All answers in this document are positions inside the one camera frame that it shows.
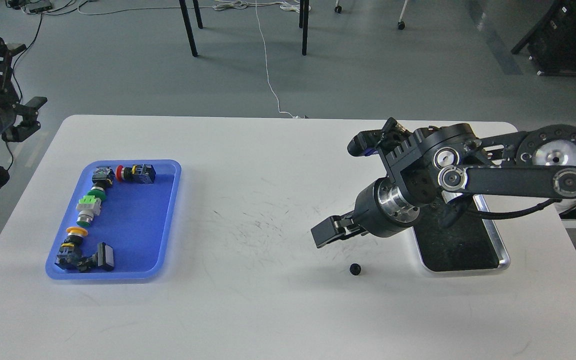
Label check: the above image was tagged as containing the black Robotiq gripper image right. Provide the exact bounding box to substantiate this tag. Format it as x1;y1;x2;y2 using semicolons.
310;177;421;249

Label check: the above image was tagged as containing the small black gear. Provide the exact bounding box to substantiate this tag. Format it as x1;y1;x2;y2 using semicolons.
349;263;362;276

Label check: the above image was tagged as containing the silver metal tray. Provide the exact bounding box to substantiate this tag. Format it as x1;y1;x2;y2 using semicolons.
413;198;511;277

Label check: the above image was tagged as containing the blue plastic tray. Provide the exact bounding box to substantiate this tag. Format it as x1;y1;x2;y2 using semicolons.
45;159;182;283

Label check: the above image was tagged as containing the red mushroom push button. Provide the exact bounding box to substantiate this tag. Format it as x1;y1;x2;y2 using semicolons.
115;163;156;185

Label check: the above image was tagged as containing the black square push button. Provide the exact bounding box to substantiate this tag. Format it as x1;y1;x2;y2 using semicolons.
76;242;115;272

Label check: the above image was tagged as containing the black table leg left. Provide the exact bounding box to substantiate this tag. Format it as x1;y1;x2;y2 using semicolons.
178;0;204;59

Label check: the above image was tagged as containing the black table leg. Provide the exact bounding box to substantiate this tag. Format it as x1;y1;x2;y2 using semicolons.
298;0;310;56
178;0;204;59

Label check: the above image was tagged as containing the black table leg right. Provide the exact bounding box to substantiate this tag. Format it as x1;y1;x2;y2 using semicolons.
298;0;310;56

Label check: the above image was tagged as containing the black cabinet top right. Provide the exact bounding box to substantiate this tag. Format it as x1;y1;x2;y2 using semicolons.
510;0;576;77

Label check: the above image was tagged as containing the black wrist camera image right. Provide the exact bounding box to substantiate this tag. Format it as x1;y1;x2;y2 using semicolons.
347;117;412;157

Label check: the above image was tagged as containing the black cable on floor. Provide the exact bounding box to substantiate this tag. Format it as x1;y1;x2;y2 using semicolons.
0;0;89;271

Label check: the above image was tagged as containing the green push button switch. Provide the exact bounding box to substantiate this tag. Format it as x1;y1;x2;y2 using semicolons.
86;166;115;202

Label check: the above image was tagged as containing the light green selector switch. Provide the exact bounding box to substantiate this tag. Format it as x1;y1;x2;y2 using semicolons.
75;194;102;228

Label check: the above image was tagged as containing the black braided cable image right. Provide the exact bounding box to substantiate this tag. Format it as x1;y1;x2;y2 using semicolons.
465;199;562;220

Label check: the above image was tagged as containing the yellow push button switch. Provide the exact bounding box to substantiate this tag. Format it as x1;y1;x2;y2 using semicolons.
54;226;89;271

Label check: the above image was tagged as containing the white cable on floor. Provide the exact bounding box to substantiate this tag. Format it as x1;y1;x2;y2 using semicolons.
210;0;312;120

